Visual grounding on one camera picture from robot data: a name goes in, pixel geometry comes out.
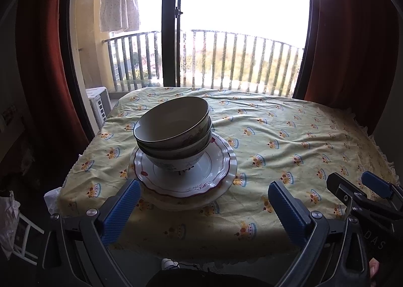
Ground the crumpled white plastic bag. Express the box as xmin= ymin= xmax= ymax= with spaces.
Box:
xmin=0 ymin=191 xmax=21 ymax=259

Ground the cream floral ceramic bowl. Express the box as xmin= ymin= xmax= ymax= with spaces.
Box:
xmin=133 ymin=96 xmax=210 ymax=150
xmin=137 ymin=117 xmax=213 ymax=159
xmin=143 ymin=139 xmax=210 ymax=172

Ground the red curtain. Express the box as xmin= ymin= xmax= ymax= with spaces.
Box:
xmin=16 ymin=0 xmax=92 ymax=187
xmin=302 ymin=0 xmax=403 ymax=136

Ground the balcony railing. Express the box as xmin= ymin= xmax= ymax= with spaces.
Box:
xmin=101 ymin=29 xmax=304 ymax=97

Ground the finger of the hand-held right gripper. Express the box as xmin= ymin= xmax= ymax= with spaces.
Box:
xmin=326 ymin=173 xmax=378 ymax=221
xmin=361 ymin=171 xmax=399 ymax=199

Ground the large white yellow-flowered plate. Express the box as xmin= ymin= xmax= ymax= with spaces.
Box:
xmin=129 ymin=148 xmax=238 ymax=210

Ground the white air conditioner unit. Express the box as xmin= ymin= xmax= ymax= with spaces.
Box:
xmin=85 ymin=86 xmax=111 ymax=128

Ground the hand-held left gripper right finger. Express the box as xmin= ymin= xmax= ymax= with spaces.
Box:
xmin=267 ymin=180 xmax=370 ymax=287

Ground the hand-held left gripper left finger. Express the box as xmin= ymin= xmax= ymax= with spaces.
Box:
xmin=36 ymin=178 xmax=142 ymax=287

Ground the black window frame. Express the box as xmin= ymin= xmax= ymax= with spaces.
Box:
xmin=60 ymin=0 xmax=318 ymax=146

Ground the person's right hand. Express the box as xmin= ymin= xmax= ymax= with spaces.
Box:
xmin=368 ymin=257 xmax=383 ymax=284

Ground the yellow printed tablecloth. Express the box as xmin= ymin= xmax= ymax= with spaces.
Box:
xmin=57 ymin=86 xmax=395 ymax=262

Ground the white red-rimmed plate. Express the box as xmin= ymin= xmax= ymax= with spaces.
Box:
xmin=133 ymin=133 xmax=235 ymax=196

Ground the white wire rack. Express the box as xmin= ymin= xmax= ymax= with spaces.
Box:
xmin=13 ymin=211 xmax=45 ymax=265

